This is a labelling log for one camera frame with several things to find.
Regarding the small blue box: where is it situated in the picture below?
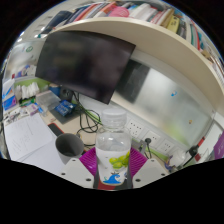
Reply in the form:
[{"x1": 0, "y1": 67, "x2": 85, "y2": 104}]
[{"x1": 54, "y1": 99, "x2": 76, "y2": 117}]

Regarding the large blank white sheet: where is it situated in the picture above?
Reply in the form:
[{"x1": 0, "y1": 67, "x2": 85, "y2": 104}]
[{"x1": 23, "y1": 138, "x2": 73, "y2": 176}]

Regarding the white ceramic jar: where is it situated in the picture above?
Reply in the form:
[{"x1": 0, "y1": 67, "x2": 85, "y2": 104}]
[{"x1": 168, "y1": 148, "x2": 187, "y2": 168}]

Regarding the black desk mat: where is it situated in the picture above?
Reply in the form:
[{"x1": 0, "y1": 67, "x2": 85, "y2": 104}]
[{"x1": 47, "y1": 122, "x2": 66, "y2": 138}]

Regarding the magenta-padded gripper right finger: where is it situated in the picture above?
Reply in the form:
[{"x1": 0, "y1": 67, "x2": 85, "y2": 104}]
[{"x1": 128, "y1": 147, "x2": 169, "y2": 190}]

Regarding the white wall power outlet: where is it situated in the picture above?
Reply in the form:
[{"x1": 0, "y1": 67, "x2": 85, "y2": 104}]
[
  {"x1": 159, "y1": 139, "x2": 175, "y2": 154},
  {"x1": 143, "y1": 130, "x2": 161, "y2": 145},
  {"x1": 126, "y1": 119, "x2": 145, "y2": 139}
]

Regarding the grey ribbed cup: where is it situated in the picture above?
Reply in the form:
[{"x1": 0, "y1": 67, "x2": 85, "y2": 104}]
[{"x1": 54, "y1": 132, "x2": 85, "y2": 165}]

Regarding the black computer monitor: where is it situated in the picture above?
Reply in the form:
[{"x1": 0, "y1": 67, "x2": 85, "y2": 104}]
[{"x1": 34, "y1": 30, "x2": 137, "y2": 105}]

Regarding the white tissue pack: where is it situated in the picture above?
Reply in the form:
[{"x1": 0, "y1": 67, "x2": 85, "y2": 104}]
[{"x1": 14, "y1": 82, "x2": 40, "y2": 100}]

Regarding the white sheet with handwriting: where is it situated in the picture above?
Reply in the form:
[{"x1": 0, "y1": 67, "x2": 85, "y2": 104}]
[{"x1": 3, "y1": 113, "x2": 56, "y2": 161}]

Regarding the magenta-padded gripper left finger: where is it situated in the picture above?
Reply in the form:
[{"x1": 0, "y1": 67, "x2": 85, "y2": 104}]
[{"x1": 59, "y1": 147, "x2": 98, "y2": 190}]

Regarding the black monitor cable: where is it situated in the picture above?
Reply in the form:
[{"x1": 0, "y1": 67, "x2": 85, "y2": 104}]
[{"x1": 71, "y1": 93, "x2": 103, "y2": 135}]

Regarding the clear plastic drink bottle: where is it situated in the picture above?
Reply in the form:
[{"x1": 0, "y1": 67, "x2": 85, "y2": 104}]
[{"x1": 95, "y1": 108, "x2": 133, "y2": 188}]

